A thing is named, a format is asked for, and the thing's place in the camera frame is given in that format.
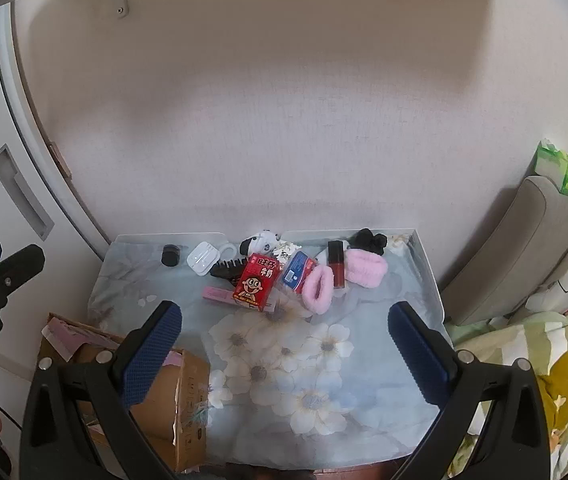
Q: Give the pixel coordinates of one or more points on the pink printed paper liner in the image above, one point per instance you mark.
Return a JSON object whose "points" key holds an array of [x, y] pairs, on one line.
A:
{"points": [[66, 335]]}

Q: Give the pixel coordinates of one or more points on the red milk carton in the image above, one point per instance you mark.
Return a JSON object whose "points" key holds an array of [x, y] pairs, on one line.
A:
{"points": [[255, 285]]}

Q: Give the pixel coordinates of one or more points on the door hinge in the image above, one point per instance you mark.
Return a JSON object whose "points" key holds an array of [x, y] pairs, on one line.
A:
{"points": [[61, 160]]}

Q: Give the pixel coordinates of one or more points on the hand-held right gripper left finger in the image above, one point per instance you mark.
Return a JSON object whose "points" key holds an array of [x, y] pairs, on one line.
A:
{"points": [[156, 350]]}

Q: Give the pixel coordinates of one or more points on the black hair claw clip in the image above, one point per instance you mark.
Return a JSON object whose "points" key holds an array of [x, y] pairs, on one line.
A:
{"points": [[229, 269]]}

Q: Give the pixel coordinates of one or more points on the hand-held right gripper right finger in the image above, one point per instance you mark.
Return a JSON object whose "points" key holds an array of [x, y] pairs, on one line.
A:
{"points": [[421, 355]]}

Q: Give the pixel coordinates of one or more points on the long pink box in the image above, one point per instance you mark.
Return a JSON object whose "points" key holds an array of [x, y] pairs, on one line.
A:
{"points": [[216, 294]]}

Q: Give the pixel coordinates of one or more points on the small black cap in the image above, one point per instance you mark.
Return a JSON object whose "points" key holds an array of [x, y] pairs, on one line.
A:
{"points": [[171, 255]]}

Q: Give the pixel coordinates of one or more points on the pink fluffy headband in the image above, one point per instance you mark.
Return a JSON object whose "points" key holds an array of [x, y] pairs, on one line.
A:
{"points": [[366, 267]]}

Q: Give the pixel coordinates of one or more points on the panda plush toy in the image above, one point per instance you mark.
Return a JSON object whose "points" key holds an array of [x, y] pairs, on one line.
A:
{"points": [[261, 242]]}

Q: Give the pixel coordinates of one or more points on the floral tablecloth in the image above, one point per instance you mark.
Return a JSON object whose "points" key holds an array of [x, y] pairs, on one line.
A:
{"points": [[364, 340]]}

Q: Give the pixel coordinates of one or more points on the beige headboard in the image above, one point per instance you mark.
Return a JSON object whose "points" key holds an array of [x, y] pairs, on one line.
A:
{"points": [[494, 250]]}

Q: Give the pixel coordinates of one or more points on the white flower hair accessory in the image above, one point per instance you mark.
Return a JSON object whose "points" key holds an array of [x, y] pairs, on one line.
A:
{"points": [[399, 243]]}

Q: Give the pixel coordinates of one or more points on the blue packet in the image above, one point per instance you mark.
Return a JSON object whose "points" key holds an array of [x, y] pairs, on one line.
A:
{"points": [[296, 270]]}

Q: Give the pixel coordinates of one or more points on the black scrunchie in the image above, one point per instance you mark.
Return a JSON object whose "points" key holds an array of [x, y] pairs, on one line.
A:
{"points": [[369, 240]]}

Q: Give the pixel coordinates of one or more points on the pink fluffy scrunchie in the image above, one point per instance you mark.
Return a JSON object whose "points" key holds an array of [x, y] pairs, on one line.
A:
{"points": [[316, 285]]}

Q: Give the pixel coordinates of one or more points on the brown cardboard box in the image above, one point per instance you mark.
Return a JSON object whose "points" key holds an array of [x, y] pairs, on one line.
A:
{"points": [[188, 390]]}

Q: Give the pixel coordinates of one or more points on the green tissue pack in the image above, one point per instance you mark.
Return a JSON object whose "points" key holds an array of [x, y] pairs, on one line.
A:
{"points": [[561, 170]]}

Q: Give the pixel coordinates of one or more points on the white earphone case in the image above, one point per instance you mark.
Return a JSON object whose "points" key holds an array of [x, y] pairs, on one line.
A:
{"points": [[202, 258]]}

